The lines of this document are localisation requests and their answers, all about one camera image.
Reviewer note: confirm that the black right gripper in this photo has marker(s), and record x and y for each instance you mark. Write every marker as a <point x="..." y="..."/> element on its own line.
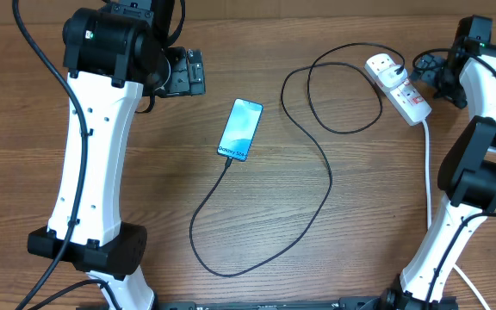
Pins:
<point x="425" y="74"/>

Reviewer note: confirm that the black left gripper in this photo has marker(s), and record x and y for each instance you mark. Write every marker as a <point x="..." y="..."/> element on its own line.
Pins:
<point x="190" y="77"/>

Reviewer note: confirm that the blue Samsung smartphone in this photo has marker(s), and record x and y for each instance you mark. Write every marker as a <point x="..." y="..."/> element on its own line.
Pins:
<point x="240" y="129"/>

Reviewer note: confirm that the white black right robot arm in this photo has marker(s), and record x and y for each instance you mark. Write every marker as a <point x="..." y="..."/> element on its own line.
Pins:
<point x="466" y="77"/>

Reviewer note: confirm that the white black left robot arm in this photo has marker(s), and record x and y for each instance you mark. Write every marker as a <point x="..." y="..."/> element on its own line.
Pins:
<point x="114" y="56"/>

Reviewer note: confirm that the white charger plug adapter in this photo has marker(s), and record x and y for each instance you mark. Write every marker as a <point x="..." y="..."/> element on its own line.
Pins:
<point x="392" y="77"/>

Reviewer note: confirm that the white power strip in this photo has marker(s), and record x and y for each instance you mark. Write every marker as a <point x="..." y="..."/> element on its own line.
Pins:
<point x="406" y="99"/>

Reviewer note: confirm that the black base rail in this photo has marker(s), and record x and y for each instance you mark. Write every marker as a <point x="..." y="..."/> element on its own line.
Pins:
<point x="344" y="303"/>

